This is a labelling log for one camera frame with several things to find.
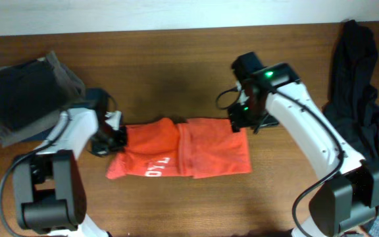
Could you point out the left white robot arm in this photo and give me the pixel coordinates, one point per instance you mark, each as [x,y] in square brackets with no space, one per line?
[49,195]

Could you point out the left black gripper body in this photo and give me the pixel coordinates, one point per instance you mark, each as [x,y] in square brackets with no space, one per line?
[105,139]

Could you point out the folded light grey shirt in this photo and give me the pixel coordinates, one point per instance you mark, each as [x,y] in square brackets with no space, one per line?
[74,88]

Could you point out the orange printed t-shirt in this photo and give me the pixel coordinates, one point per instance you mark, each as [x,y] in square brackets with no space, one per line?
[198,148]

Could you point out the black garment on table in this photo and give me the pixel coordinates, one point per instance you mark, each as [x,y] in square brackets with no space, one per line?
[352,107]

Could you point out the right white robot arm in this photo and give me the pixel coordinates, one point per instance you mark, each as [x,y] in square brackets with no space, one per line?
[346,193]

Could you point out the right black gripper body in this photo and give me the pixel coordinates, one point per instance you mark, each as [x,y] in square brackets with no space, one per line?
[253,114]

